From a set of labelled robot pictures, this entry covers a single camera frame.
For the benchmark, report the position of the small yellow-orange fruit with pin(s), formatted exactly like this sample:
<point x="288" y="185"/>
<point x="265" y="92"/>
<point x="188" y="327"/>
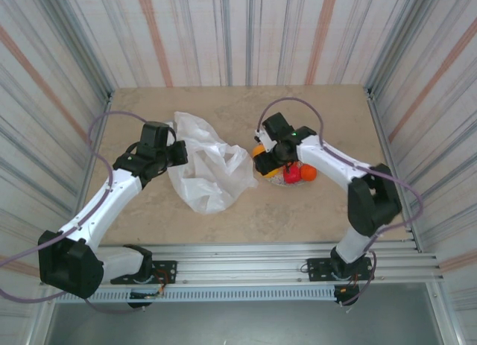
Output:
<point x="258" y="151"/>

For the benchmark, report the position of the red apple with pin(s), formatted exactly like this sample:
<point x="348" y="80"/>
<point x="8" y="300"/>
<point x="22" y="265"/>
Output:
<point x="292" y="174"/>

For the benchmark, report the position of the orange fruit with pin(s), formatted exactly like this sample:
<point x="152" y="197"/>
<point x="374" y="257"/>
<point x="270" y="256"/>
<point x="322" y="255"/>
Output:
<point x="308" y="173"/>

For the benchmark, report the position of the translucent white plastic bag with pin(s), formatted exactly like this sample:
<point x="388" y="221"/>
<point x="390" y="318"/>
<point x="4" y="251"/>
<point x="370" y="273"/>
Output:
<point x="208" y="173"/>

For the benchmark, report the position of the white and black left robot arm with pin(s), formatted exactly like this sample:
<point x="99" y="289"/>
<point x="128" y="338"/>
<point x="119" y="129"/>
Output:
<point x="112" y="199"/>

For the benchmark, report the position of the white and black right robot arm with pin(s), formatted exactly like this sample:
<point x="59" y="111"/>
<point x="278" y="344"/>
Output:
<point x="328" y="158"/>

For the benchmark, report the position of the colourful patterned round plate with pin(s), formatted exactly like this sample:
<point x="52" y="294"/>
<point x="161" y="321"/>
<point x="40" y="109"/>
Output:
<point x="277" y="182"/>

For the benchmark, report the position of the black base connector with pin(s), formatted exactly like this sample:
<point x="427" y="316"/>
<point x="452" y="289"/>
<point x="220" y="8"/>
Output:
<point x="139" y="304"/>
<point x="344" y="293"/>

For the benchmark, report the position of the grey metal panel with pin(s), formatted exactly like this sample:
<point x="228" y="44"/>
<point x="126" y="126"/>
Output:
<point x="242" y="322"/>

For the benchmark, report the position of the silver frame side rail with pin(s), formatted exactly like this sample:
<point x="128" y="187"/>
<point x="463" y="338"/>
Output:
<point x="376" y="114"/>
<point x="107" y="106"/>

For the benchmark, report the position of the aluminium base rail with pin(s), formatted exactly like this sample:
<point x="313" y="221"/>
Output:
<point x="242" y="263"/>

